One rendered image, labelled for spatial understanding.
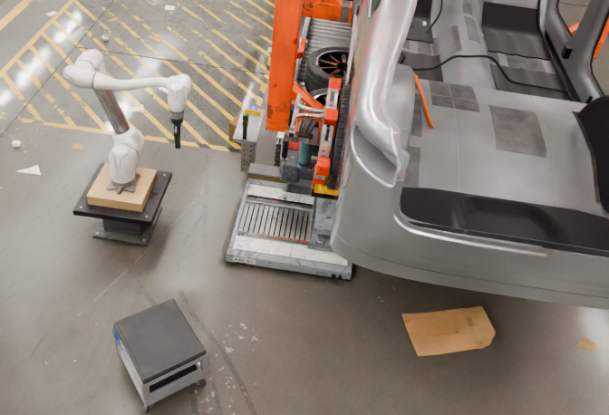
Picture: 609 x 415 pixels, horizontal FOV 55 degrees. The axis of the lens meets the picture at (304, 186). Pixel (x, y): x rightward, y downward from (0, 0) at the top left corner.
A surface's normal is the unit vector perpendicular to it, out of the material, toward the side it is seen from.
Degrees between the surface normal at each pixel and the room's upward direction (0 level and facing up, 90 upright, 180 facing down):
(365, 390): 0
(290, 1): 90
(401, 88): 20
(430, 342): 2
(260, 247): 0
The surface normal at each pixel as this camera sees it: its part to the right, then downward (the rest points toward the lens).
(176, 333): 0.11, -0.75
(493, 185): 0.07, -0.50
